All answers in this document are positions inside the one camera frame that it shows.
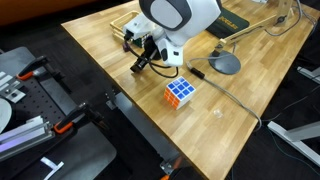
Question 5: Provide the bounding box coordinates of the wooden desk lamp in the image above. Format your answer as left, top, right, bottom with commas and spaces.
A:
208, 0, 293, 75

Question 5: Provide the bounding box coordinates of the black-edged Rubik's cube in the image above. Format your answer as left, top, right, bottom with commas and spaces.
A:
132, 34, 149, 48

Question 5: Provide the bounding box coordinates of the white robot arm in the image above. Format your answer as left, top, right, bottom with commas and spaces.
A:
123, 0, 222, 72

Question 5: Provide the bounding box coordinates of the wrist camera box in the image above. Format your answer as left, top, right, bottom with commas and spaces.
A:
122, 13, 164, 40

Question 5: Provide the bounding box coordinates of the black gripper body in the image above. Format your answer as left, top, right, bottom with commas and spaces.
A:
144, 36, 161, 60

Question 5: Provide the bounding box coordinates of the braided lamp cable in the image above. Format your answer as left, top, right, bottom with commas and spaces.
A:
186, 43, 263, 132

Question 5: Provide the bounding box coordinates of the large white-edged Rubik's cube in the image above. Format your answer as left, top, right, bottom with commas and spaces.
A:
164, 76, 196, 110

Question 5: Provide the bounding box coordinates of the dark purple wooden block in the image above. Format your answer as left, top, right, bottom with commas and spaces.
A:
122, 43, 130, 52

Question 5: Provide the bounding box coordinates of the orange-handled clamp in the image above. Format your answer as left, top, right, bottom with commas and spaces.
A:
16, 56, 49, 81
53, 103, 102, 134

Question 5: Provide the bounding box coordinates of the aluminium rail robot base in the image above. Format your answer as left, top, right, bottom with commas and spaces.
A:
0, 96, 56, 163

